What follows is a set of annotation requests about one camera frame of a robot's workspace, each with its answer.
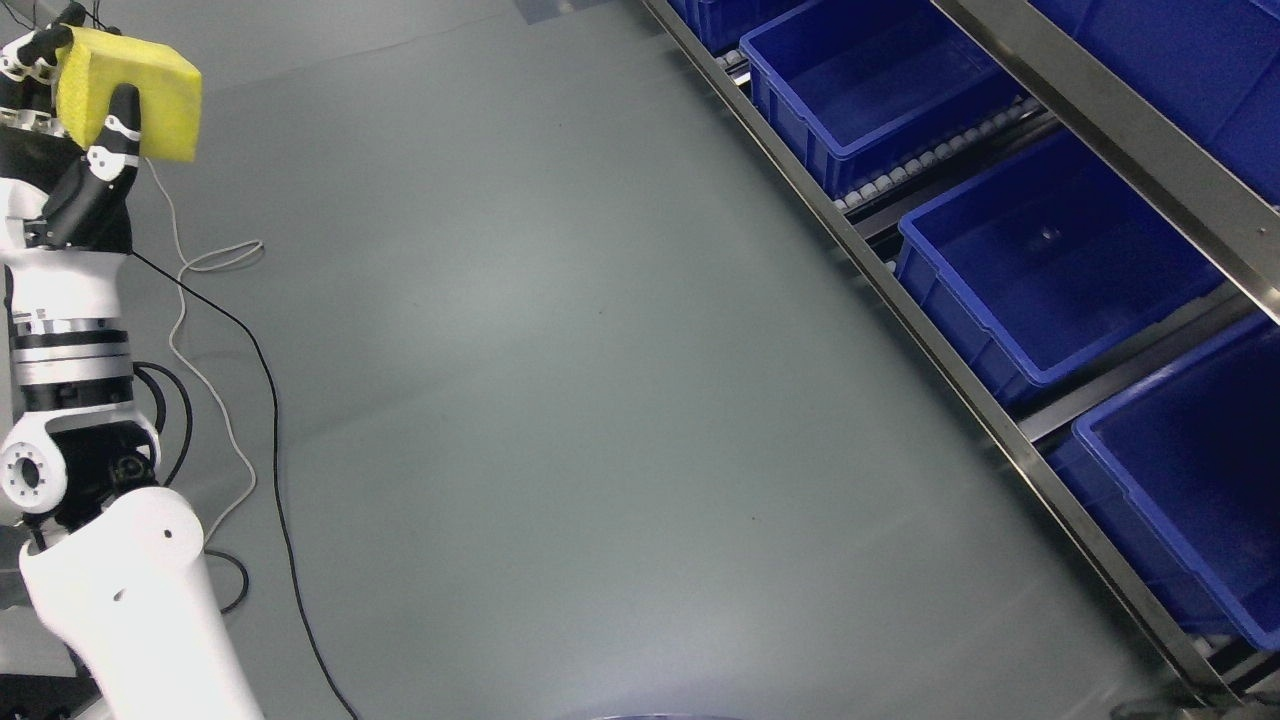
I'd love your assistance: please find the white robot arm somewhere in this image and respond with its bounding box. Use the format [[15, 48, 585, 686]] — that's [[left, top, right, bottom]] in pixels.
[[3, 1, 264, 719]]

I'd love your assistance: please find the steel roller shelf rack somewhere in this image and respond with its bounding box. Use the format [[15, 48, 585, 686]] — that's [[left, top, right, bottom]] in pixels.
[[646, 1, 1277, 719]]

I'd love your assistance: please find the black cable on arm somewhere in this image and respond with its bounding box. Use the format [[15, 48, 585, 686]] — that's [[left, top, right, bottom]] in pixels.
[[131, 360, 196, 491]]

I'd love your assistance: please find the blue plastic bin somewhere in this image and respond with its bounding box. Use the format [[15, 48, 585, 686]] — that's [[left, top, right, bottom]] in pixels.
[[895, 131, 1222, 413], [1048, 313, 1279, 652], [740, 1, 1023, 199]]

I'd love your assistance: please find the blue plastic bin near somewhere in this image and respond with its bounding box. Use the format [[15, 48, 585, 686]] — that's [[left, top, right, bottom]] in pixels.
[[1048, 313, 1279, 652]]

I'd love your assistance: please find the blue upper bin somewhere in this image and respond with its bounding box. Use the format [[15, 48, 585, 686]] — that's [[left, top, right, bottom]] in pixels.
[[1032, 1, 1279, 205]]

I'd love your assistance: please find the yellow foam block notched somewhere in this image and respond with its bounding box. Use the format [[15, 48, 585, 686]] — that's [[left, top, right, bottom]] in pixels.
[[55, 27, 204, 163]]

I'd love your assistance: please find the blue plastic bin middle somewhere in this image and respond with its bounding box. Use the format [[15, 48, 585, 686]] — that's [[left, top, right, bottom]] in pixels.
[[895, 131, 1222, 413]]

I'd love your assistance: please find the white floor cable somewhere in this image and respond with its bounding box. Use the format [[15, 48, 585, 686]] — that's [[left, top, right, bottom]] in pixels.
[[140, 155, 266, 546]]

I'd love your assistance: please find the black floor cable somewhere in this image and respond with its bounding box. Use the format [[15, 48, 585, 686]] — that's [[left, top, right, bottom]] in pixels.
[[131, 250, 361, 720]]

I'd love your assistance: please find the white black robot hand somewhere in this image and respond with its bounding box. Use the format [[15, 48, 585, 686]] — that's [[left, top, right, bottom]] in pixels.
[[1, 3, 142, 322]]

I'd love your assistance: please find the blue plastic bin far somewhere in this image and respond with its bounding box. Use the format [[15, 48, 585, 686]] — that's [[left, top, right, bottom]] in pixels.
[[740, 1, 1023, 199]]

